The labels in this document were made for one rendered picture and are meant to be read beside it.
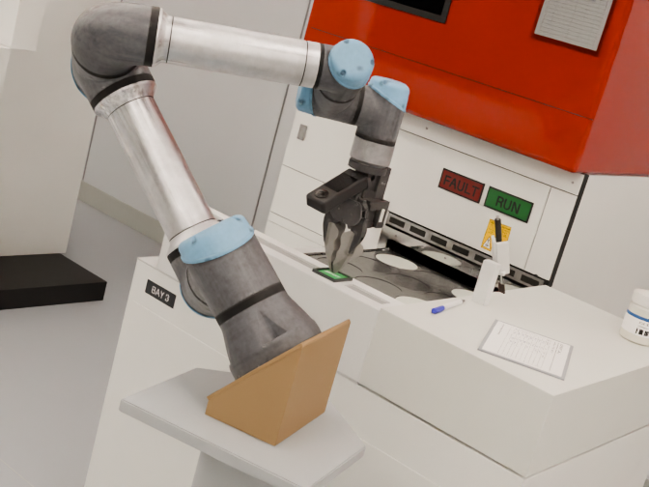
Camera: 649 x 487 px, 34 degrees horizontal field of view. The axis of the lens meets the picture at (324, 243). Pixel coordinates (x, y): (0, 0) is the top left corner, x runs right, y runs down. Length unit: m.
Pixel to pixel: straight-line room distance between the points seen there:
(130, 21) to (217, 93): 3.34
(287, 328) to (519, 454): 0.44
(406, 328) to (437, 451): 0.21
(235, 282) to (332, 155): 1.15
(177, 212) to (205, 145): 3.33
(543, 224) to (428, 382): 0.68
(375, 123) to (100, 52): 0.49
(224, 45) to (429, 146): 0.92
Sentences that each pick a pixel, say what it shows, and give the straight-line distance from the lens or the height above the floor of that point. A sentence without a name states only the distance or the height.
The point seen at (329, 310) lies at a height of 0.92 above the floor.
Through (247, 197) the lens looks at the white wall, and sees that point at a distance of 4.91.
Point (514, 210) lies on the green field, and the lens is 2.42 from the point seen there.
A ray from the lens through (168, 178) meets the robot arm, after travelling 1.79.
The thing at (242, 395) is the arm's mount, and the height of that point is 0.87.
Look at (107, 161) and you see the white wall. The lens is 5.61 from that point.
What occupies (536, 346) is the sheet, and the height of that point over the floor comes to 0.97.
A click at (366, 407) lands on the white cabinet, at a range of 1.91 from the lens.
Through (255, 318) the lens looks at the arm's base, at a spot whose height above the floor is 0.98.
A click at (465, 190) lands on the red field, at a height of 1.09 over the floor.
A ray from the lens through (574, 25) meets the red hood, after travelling 2.33.
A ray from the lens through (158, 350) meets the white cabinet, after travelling 2.24.
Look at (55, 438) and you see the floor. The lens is 3.27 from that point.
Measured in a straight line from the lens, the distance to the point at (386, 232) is 2.60.
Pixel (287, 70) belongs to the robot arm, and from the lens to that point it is 1.75.
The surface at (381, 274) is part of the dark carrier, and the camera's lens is 2.32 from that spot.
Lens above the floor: 1.50
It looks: 14 degrees down
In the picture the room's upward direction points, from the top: 16 degrees clockwise
